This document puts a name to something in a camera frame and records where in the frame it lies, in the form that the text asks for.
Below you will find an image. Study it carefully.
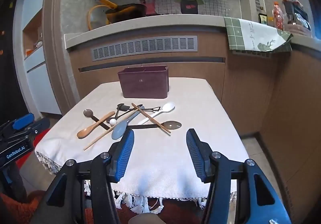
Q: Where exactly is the white fringed tablecloth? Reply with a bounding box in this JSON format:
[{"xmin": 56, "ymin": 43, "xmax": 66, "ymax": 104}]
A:
[{"xmin": 35, "ymin": 77, "xmax": 250, "ymax": 214}]

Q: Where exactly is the green checked towel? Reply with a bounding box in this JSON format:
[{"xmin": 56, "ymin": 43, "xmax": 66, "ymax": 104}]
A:
[{"xmin": 224, "ymin": 17, "xmax": 293, "ymax": 54}]

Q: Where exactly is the wooden chopstick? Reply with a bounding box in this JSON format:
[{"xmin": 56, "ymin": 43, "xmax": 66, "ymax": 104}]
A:
[
  {"xmin": 132, "ymin": 103, "xmax": 171, "ymax": 134},
  {"xmin": 83, "ymin": 110, "xmax": 141, "ymax": 151}
]

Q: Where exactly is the wooden spoon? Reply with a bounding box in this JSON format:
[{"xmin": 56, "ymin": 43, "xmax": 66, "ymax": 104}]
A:
[{"xmin": 77, "ymin": 111, "xmax": 116, "ymax": 139}]

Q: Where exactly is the white shelf cabinet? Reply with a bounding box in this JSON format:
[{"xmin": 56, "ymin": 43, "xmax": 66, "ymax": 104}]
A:
[{"xmin": 12, "ymin": 0, "xmax": 63, "ymax": 115}]

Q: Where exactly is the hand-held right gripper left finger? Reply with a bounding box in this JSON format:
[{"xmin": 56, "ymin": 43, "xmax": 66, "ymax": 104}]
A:
[{"xmin": 30, "ymin": 129, "xmax": 135, "ymax": 224}]

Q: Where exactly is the glass lid orange rim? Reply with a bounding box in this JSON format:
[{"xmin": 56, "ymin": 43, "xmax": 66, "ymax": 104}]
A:
[{"xmin": 87, "ymin": 5, "xmax": 111, "ymax": 31}]

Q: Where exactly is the grey vent grille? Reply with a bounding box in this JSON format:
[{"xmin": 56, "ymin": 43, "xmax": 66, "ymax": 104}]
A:
[{"xmin": 91, "ymin": 36, "xmax": 198, "ymax": 62}]

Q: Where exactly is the red snack bottle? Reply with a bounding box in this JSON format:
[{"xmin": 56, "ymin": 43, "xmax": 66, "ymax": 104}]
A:
[{"xmin": 273, "ymin": 1, "xmax": 285, "ymax": 30}]

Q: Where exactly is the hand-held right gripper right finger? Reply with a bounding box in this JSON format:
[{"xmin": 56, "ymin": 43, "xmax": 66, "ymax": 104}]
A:
[{"xmin": 186, "ymin": 128, "xmax": 293, "ymax": 224}]

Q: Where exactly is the white plastic spoon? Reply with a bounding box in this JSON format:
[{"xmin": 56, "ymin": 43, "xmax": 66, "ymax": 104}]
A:
[{"xmin": 138, "ymin": 102, "xmax": 175, "ymax": 125}]

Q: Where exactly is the grey stone countertop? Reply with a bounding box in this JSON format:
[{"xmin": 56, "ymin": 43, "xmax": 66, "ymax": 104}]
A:
[{"xmin": 64, "ymin": 14, "xmax": 321, "ymax": 50}]

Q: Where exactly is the grey-blue spoon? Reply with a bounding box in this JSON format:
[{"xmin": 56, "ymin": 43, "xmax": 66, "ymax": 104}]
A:
[{"xmin": 112, "ymin": 106, "xmax": 145, "ymax": 141}]

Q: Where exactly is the dark wok orange handle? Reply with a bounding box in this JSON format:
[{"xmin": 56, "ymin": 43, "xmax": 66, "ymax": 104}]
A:
[{"xmin": 95, "ymin": 0, "xmax": 147, "ymax": 24}]

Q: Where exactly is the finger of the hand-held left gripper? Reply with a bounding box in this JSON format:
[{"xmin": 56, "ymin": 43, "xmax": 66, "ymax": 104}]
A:
[
  {"xmin": 0, "ymin": 113, "xmax": 35, "ymax": 134},
  {"xmin": 10, "ymin": 118, "xmax": 51, "ymax": 139}
]

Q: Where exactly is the maroon plastic utensil holder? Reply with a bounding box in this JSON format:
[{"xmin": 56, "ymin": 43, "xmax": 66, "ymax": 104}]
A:
[{"xmin": 118, "ymin": 65, "xmax": 169, "ymax": 99}]

